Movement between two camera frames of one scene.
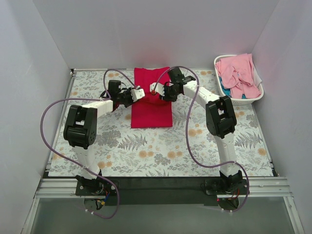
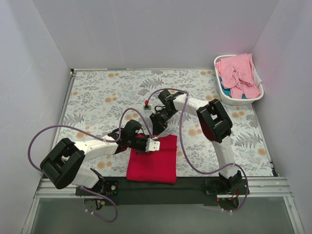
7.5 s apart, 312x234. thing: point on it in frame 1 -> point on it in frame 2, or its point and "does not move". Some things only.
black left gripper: [130, 98] -> [142, 144]
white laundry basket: [236, 101] does not move
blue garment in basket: [226, 91] does not move
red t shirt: [151, 111] -> [159, 166]
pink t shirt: [237, 73] does not move
